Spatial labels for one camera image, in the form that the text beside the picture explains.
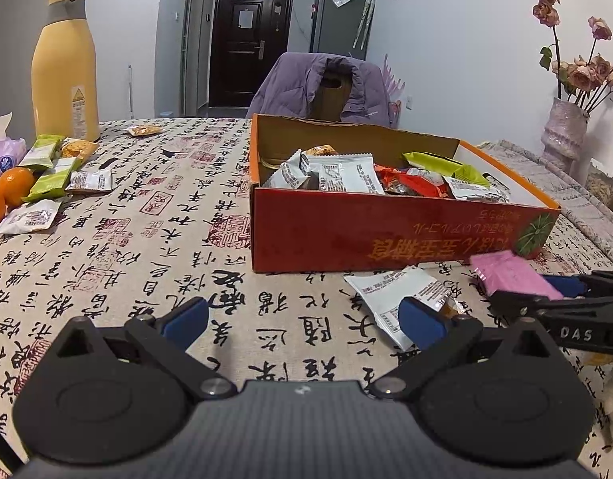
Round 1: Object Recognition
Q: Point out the purple tissue pack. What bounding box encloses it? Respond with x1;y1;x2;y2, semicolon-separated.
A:
0;112;28;185

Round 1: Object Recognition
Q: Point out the white snack packet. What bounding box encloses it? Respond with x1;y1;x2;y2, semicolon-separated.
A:
344;265;467;351
0;200;62;235
66;170;113;193
443;176;509;204
264;150;312;189

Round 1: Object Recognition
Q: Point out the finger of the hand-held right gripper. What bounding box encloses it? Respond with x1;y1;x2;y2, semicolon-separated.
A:
543;270;613;300
488;289;613;319

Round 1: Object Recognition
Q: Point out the brown wooden chair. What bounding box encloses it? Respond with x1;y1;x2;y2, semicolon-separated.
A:
314;57;354;121

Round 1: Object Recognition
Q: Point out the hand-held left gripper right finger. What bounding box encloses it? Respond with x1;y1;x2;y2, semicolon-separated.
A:
367;296;564;401

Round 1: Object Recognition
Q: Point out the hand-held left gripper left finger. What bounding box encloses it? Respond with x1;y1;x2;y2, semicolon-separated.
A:
54;296;238;401

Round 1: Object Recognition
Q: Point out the white interior door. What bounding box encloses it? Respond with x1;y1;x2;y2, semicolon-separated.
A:
179;0;210;117

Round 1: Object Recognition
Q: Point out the grey refrigerator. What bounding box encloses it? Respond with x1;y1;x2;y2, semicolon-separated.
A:
309;0;374;61

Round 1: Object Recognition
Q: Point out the black strap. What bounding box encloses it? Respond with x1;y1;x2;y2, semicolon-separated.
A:
0;416;23;470

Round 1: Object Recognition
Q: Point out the yellow bottle with grey cap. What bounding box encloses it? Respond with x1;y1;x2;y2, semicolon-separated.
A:
31;0;102;141

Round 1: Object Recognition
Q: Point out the pink ribbed vase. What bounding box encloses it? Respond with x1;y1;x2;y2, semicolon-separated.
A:
540;97;591;173

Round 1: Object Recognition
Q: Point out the dark entrance door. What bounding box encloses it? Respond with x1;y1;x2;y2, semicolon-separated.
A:
209;0;293;108

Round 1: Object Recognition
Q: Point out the red orange cardboard box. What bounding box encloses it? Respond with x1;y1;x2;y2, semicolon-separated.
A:
249;114;562;274

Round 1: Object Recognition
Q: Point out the pink snack packet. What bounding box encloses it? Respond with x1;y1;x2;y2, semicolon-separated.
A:
470;251;564;301

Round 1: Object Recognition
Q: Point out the pink grey patterned blanket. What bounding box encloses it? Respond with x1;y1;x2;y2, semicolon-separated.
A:
479;140;613;270

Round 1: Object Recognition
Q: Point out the pile of snack wrappers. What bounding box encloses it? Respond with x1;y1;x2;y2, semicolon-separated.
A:
583;349;613;447

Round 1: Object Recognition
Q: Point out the white folded umbrella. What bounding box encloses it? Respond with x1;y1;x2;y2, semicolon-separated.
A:
354;0;376;49

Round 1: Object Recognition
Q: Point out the bunch of dried pink roses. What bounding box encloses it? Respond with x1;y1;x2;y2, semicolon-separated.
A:
532;0;613;111

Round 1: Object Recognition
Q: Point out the purple padded jacket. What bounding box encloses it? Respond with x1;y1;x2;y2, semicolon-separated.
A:
245;52;393;128

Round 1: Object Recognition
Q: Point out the calligraphy print tablecloth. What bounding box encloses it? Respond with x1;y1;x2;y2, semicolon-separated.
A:
0;117;613;479

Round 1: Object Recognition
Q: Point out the white oat crisp packet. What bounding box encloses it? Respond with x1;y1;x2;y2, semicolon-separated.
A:
301;154;387;195

